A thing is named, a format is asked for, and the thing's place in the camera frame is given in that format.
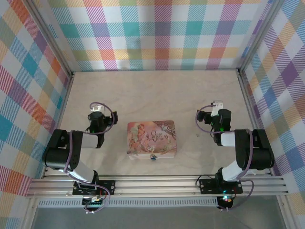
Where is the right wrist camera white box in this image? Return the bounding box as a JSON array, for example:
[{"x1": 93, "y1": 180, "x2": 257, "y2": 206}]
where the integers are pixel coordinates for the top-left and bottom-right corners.
[{"x1": 210, "y1": 100, "x2": 225, "y2": 117}]

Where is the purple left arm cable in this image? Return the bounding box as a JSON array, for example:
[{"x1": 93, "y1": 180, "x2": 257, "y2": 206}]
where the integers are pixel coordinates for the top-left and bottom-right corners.
[{"x1": 63, "y1": 101, "x2": 115, "y2": 213}]

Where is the pink fairy print tin box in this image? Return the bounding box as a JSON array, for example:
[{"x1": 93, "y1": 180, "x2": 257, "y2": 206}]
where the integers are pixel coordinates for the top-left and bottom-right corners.
[{"x1": 127, "y1": 120, "x2": 180, "y2": 161}]

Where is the long aluminium mounting rail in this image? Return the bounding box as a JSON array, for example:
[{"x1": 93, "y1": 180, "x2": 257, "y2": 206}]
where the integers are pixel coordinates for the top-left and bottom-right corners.
[{"x1": 26, "y1": 175, "x2": 290, "y2": 198}]

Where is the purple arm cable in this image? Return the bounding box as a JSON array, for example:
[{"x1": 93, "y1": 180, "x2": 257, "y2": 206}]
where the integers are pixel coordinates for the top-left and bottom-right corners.
[
  {"x1": 195, "y1": 104, "x2": 254, "y2": 212},
  {"x1": 63, "y1": 101, "x2": 115, "y2": 213}
]

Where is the aluminium table side rail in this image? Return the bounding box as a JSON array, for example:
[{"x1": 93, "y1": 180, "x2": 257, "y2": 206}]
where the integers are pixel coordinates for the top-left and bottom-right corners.
[
  {"x1": 41, "y1": 71, "x2": 76, "y2": 179},
  {"x1": 237, "y1": 70, "x2": 275, "y2": 176}
]

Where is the aluminium frame post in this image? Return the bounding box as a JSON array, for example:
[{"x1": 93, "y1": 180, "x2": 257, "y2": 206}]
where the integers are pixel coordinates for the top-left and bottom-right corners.
[
  {"x1": 25, "y1": 0, "x2": 77, "y2": 77},
  {"x1": 237, "y1": 0, "x2": 286, "y2": 74}
]

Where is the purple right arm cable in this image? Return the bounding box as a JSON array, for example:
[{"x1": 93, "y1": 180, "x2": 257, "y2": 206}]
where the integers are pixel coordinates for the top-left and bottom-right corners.
[{"x1": 195, "y1": 104, "x2": 254, "y2": 212}]

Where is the grey slotted cable duct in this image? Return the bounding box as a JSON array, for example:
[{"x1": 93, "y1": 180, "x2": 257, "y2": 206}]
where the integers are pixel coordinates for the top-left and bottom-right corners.
[{"x1": 38, "y1": 197, "x2": 220, "y2": 208}]

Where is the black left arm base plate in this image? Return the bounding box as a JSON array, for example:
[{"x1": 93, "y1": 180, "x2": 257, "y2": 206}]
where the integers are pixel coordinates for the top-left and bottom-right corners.
[{"x1": 72, "y1": 180, "x2": 116, "y2": 197}]

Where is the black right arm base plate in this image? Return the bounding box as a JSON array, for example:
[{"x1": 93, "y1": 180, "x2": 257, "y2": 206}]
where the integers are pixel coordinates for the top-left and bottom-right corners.
[{"x1": 199, "y1": 177, "x2": 244, "y2": 195}]

